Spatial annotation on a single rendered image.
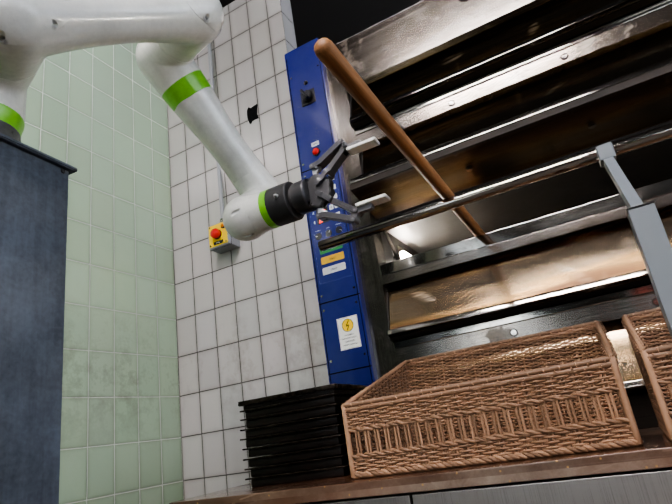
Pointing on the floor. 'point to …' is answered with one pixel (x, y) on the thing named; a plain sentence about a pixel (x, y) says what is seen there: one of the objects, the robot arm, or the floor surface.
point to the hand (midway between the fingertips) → (377, 169)
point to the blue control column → (298, 64)
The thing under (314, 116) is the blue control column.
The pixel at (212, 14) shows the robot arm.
